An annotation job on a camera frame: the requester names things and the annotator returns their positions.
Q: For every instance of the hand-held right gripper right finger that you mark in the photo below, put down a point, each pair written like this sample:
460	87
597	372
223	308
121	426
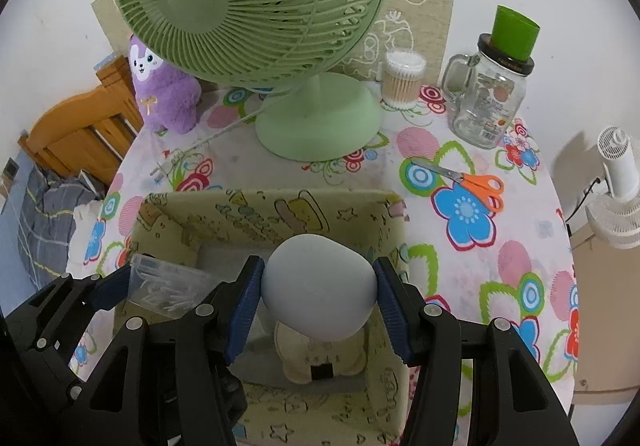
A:
392	311

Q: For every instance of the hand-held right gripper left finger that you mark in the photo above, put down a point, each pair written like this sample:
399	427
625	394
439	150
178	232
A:
245	311

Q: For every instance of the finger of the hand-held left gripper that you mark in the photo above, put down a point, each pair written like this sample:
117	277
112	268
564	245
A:
107	291

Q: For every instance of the clear plastic box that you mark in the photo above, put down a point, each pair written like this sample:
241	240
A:
165	281

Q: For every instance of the cream round toy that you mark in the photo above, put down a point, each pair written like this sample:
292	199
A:
300	356

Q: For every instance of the white round case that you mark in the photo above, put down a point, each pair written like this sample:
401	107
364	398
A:
320	286

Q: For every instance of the yellow printed fabric basket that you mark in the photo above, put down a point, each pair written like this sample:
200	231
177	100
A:
200	221

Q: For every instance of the grey plaid blanket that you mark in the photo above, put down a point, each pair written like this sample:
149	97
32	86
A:
45	216

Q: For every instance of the wooden bed headboard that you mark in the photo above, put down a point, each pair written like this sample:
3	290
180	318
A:
65	126

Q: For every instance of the purple plush toy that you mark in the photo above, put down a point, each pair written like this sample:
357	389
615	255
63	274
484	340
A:
165	96

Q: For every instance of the cotton swab container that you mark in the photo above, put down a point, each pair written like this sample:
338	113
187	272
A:
402	81

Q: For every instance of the white fan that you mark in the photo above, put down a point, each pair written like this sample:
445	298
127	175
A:
617	161

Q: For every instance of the green plastic cup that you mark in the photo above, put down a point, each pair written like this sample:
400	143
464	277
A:
515	33

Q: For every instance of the green desk fan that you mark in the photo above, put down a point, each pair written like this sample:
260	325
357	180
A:
200	1

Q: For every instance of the wall socket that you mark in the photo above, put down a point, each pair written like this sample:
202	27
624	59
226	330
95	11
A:
10	168

